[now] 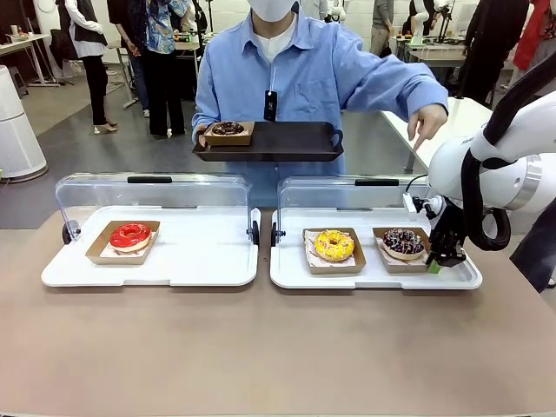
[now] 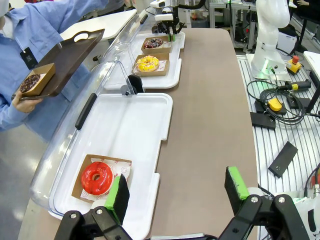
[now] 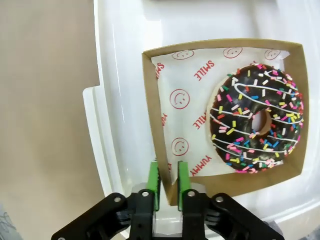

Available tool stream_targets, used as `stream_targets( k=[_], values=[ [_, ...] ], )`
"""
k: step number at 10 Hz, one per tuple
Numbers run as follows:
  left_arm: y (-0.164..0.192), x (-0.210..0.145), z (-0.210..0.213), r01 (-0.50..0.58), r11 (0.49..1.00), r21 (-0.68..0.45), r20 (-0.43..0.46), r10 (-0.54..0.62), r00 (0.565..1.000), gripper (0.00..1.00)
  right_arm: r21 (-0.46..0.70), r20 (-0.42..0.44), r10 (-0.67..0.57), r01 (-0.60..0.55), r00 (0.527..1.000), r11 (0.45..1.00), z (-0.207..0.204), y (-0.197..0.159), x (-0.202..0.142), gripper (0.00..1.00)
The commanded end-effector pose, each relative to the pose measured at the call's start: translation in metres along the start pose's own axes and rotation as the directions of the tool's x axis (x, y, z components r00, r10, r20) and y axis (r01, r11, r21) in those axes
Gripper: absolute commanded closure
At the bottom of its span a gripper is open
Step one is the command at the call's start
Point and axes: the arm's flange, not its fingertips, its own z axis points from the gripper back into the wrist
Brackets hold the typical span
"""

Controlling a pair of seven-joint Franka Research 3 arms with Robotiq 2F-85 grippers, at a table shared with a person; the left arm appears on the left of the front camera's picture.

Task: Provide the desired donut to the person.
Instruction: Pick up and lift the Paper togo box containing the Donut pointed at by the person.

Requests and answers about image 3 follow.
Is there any right gripper black green-padded right finger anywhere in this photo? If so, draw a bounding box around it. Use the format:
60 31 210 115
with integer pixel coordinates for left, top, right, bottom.
176 160 285 240

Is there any right gripper black green-padded left finger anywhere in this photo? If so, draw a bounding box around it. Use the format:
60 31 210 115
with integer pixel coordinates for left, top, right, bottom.
50 160 161 240

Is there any printed white paper liner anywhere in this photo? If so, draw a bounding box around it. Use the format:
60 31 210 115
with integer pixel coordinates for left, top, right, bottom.
150 47 291 186

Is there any brown cardboard donut box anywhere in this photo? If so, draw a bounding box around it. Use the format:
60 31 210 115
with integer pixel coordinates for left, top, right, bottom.
141 37 308 207

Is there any chocolate rainbow sprinkle donut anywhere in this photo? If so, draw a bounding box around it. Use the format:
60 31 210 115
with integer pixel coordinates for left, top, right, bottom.
204 63 306 174

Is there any white display case base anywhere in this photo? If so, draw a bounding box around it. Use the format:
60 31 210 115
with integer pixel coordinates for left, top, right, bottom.
82 0 320 240

